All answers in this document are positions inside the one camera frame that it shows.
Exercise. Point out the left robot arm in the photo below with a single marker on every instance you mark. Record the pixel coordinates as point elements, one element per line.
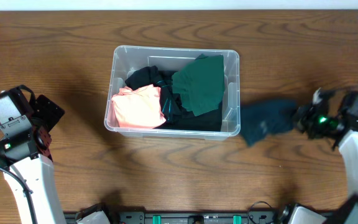
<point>25,158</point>

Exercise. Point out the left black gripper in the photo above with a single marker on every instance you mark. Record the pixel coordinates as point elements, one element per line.
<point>49,112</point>

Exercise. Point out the dark green garment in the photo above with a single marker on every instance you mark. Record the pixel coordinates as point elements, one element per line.
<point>200,84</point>

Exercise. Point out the clear plastic storage bin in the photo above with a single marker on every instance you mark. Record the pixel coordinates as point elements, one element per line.
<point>128,58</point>

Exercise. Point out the large black garment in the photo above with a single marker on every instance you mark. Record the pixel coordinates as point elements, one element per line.
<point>210,121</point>

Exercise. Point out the pink garment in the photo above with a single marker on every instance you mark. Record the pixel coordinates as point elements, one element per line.
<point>138,108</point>

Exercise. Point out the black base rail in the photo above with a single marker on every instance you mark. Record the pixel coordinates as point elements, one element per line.
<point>258,217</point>

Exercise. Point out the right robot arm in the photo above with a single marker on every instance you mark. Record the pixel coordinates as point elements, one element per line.
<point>344,131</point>

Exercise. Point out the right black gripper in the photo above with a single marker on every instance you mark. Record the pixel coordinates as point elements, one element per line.
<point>301,117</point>

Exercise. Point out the small black garment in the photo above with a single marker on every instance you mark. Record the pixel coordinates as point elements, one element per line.
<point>169,101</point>

